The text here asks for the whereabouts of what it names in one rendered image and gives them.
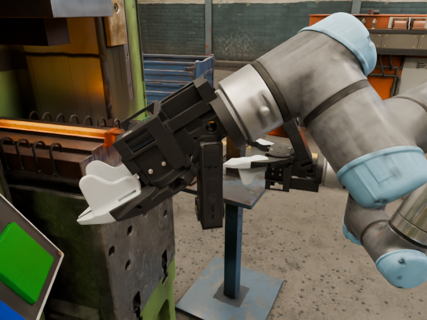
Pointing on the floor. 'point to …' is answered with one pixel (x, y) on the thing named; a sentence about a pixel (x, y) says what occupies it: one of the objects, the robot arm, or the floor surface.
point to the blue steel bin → (174, 73)
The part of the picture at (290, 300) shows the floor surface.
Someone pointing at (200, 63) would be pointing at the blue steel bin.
